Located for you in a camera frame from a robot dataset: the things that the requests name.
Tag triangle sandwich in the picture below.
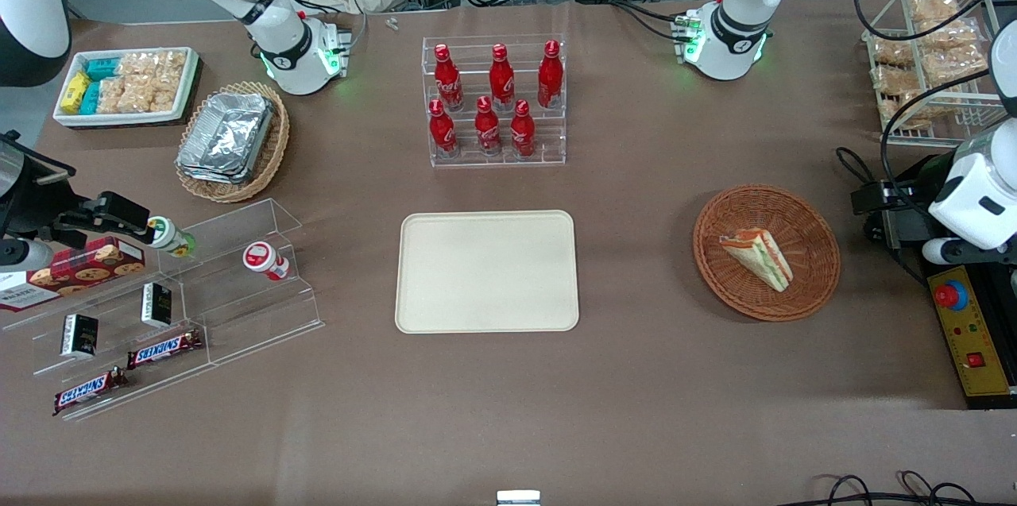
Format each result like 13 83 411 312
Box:
719 229 794 292

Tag small black box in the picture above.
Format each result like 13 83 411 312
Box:
61 314 99 358
141 283 172 329

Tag oval tan wicker basket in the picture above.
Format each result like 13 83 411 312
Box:
175 81 291 203

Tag clear bag of puffed snacks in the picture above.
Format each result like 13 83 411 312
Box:
126 79 177 114
156 51 188 86
119 52 158 79
97 78 128 114

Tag black base cables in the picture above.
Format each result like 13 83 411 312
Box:
610 0 688 43

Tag snickers chocolate bar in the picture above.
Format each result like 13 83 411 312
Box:
127 330 203 369
53 368 130 416

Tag clear bag of fried snacks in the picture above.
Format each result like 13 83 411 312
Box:
870 37 915 67
914 20 990 86
910 0 961 24
872 65 922 98

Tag red tartan cookie box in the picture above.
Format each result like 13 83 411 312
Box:
0 237 146 313

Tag red cap yogurt bottle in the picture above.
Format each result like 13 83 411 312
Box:
242 241 291 281

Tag stacked aluminium foil trays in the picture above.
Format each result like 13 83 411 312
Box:
176 92 276 185

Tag clear acrylic stepped shelf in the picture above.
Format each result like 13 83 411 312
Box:
0 198 325 421

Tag round brown wicker basket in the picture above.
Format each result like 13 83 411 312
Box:
693 184 841 323

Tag red cola bottle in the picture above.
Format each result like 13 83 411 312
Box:
433 44 464 112
537 40 564 110
488 44 516 111
474 96 503 156
509 99 536 158
428 98 458 158

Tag green cap yogurt bottle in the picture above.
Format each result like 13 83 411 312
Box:
147 216 196 258

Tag white wire rack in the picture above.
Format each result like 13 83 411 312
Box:
862 0 1008 148

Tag black floor cables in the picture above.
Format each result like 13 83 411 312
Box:
799 471 980 506

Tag white rectangular plastic bin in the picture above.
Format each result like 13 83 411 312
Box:
52 47 199 128

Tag clear acrylic bottle rack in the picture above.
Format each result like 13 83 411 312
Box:
421 33 567 168

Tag yellow emergency stop control box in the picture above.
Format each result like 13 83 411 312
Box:
928 266 1014 397

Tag beige plastic tray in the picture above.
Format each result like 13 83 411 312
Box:
395 210 580 334

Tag black bracket box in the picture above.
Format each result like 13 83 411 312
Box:
852 179 932 249

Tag yellow snack packet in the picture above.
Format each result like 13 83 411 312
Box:
61 74 91 114

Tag grey base cable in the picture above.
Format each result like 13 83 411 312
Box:
286 0 369 56

